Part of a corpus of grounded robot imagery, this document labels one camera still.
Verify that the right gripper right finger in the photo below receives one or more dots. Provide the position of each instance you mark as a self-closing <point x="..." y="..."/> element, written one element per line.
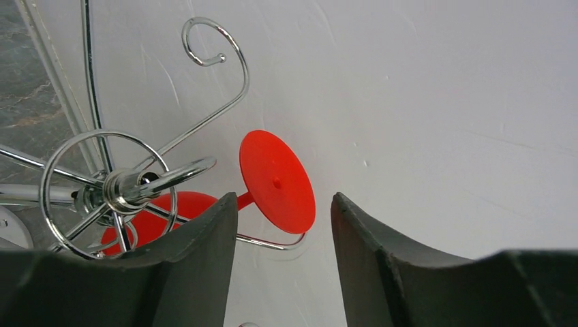
<point x="390" y="279"/>

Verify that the chrome wine glass rack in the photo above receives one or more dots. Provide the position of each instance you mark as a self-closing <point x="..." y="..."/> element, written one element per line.
<point x="103" y="178"/>

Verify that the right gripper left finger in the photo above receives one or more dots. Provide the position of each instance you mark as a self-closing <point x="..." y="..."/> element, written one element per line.
<point x="180" y="279"/>

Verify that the red wine glass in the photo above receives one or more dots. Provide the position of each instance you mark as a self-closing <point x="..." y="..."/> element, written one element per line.
<point x="276" y="182"/>

